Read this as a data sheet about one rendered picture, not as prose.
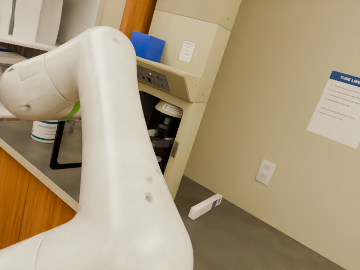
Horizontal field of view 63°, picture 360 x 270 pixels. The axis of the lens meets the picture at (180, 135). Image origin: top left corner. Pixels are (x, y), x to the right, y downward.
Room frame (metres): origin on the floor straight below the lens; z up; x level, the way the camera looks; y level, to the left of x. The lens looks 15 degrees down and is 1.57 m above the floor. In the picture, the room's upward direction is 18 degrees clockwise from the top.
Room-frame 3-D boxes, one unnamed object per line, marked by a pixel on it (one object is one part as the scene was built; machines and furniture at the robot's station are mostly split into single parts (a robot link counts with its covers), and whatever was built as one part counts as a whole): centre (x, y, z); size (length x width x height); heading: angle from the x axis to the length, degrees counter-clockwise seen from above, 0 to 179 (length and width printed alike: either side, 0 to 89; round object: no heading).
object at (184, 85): (1.18, 0.16, 1.46); 0.32 x 0.12 x 0.10; 59
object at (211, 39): (1.34, 0.06, 1.33); 0.32 x 0.25 x 0.77; 59
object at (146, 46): (1.23, 0.24, 1.56); 0.10 x 0.10 x 0.09; 59
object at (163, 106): (1.31, 0.06, 1.34); 0.18 x 0.18 x 0.05
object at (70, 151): (1.18, 0.36, 1.19); 0.30 x 0.01 x 0.40; 142
